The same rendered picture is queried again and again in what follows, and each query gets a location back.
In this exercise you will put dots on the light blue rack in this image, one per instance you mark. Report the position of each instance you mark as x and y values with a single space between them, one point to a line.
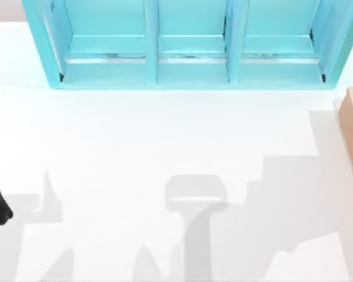
191 73

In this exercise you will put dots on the salmon-coloured shallow box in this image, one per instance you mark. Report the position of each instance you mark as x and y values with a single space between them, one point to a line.
350 129

